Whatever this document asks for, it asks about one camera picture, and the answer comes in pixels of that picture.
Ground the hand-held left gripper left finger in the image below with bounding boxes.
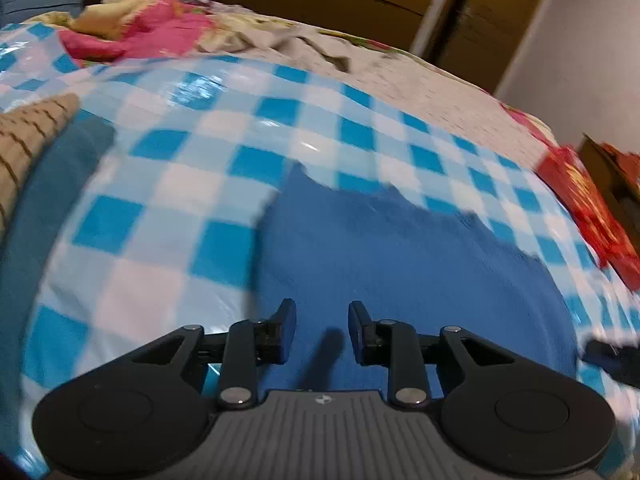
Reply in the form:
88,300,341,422
131,298,298,410

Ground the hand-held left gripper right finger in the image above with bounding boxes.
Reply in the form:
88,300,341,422
348,300,516,408

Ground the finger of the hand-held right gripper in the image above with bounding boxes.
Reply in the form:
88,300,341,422
582,339,640,388

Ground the blue cloth garment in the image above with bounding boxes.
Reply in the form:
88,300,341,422
202,162,580,401

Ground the red patterned cloth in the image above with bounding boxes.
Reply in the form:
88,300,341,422
536,145,640,291

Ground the dark wooden side table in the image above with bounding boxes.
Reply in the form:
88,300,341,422
580,132,640,256

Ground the blue white checkered sheet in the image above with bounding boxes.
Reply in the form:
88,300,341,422
0,22,640,480

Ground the teal cloth garment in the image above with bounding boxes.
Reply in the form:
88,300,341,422
0,110,117,453

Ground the beige striped knit garment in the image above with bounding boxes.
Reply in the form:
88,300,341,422
0,93,81,241

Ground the pink floral blanket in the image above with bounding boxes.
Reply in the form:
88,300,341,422
22,0,401,68

